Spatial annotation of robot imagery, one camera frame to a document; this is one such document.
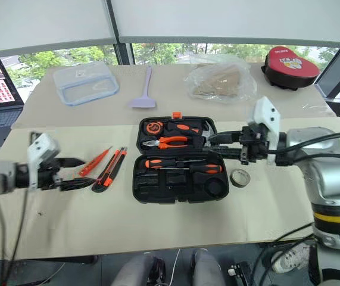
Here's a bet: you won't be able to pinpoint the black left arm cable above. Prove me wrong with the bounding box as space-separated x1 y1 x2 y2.
0 189 30 286

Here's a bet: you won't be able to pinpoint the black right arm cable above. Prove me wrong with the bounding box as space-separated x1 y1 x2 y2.
275 153 340 167
272 132 340 156

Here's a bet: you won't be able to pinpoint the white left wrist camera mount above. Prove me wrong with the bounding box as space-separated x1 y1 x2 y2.
26 132 61 191

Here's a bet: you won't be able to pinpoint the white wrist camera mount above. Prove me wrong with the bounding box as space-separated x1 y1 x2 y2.
247 96 282 166
26 132 61 191

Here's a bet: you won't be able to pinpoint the brown paper pieces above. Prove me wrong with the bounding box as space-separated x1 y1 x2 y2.
192 64 242 97

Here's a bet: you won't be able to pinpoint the clear plastic food container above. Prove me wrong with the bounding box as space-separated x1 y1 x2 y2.
52 60 120 107

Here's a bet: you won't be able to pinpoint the dark window frame pillar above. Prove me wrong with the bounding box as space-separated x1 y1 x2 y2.
104 0 134 66

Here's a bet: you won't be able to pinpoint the grey tape roll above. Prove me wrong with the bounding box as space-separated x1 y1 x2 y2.
229 168 251 188

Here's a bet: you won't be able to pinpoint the orange black tape measure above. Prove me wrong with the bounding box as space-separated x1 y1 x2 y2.
145 120 164 136

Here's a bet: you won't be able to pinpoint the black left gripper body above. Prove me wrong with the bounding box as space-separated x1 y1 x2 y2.
37 157 65 191

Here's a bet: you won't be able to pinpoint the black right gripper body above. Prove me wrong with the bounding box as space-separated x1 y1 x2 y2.
238 125 271 166

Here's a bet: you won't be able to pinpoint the long orange black screwdriver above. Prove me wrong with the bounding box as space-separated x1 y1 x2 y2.
154 163 223 175
144 158 208 170

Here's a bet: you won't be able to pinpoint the purple plastic spatula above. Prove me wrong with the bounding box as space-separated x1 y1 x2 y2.
127 66 157 109

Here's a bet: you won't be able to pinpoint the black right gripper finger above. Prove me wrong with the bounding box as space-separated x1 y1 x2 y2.
207 145 244 160
208 131 244 145

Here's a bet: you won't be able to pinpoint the slim orange black utility knife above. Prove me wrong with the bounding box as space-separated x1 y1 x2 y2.
96 149 121 183

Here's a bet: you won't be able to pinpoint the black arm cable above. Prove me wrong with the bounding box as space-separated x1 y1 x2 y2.
272 132 340 156
275 153 340 167
0 189 30 286

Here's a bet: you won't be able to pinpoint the black plastic tool case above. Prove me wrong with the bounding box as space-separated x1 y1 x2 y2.
132 115 230 204

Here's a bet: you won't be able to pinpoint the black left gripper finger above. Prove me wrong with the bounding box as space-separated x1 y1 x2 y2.
58 158 86 169
59 177 96 192

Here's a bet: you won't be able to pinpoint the wide orange black utility knife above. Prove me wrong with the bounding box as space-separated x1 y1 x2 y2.
92 147 129 193

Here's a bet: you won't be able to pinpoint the clear plastic bag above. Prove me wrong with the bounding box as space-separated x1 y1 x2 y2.
183 53 258 105

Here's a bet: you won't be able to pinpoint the orange handled pliers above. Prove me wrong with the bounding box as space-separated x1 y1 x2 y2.
142 135 189 150

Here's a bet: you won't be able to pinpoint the white roller blind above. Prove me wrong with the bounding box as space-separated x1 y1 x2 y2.
0 0 117 59
110 0 340 49

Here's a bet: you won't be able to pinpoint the white sneaker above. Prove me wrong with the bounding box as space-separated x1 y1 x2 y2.
272 242 311 274

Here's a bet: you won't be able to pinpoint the red utility knife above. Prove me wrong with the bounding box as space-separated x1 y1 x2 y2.
77 146 113 178

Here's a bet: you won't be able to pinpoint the white thin cable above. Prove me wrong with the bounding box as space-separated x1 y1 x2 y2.
169 249 182 286

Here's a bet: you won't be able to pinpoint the black floor cables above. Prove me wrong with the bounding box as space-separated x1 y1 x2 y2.
249 223 318 286

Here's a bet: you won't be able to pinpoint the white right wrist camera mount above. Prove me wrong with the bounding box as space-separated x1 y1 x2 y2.
247 96 282 166

